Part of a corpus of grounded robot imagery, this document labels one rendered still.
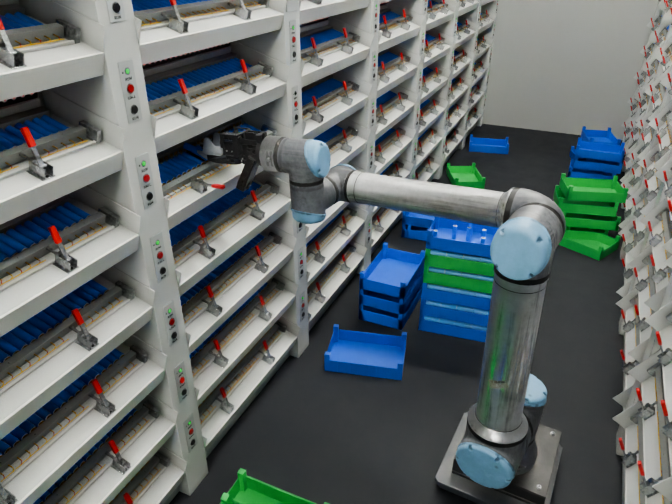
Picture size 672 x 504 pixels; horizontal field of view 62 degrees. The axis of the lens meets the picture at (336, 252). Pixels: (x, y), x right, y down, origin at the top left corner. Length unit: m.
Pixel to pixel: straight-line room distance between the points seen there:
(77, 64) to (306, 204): 0.61
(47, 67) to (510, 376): 1.13
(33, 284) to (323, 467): 1.09
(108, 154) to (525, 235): 0.85
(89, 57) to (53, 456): 0.82
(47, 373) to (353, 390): 1.18
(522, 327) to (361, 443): 0.86
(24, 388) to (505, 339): 1.00
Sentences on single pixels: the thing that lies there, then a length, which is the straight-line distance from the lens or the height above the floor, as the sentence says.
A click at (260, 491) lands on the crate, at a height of 0.01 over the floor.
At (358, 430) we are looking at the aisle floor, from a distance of 2.01.
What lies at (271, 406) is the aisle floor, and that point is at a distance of 2.10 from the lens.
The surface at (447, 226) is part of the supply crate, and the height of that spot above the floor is 0.41.
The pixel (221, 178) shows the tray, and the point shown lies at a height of 0.89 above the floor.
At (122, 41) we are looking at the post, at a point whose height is 1.29.
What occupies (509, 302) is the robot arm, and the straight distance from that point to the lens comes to 1.26.
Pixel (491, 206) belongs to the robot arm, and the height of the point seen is 0.92.
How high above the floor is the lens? 1.46
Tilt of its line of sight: 29 degrees down
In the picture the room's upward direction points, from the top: straight up
